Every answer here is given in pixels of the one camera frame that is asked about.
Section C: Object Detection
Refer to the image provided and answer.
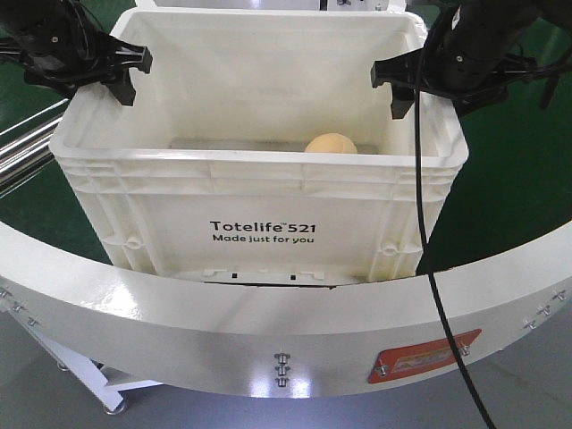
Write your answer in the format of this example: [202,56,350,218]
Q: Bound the white plastic tote box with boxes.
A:
[50,7,468,284]

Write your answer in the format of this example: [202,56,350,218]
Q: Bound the orange warning label plate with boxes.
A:
[367,338,456,384]

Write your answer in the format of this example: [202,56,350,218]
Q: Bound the white machine frame behind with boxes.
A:
[135,0,408,12]

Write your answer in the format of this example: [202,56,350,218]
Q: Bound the steel roller rails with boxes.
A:
[1,99,69,198]

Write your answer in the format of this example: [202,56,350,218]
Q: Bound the yellow plush fruit toy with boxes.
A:
[305,133,358,154]

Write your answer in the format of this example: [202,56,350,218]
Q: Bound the white conveyor support leg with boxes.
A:
[38,334,161,416]

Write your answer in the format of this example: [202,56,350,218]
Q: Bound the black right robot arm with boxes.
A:
[371,1,571,119]

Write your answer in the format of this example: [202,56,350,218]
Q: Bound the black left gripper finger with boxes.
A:
[105,71,136,106]
[105,35,153,74]

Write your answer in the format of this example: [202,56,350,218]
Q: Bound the white curved conveyor rim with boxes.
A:
[0,217,572,399]

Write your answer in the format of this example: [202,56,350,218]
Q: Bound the black cable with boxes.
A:
[413,8,495,429]

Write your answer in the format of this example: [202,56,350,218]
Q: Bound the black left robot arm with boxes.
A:
[1,1,153,106]

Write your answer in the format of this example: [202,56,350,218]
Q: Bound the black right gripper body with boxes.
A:
[426,26,536,117]

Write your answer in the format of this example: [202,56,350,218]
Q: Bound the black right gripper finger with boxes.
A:
[370,48,429,88]
[391,84,421,120]

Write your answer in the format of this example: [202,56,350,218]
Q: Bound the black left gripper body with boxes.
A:
[0,26,113,100]

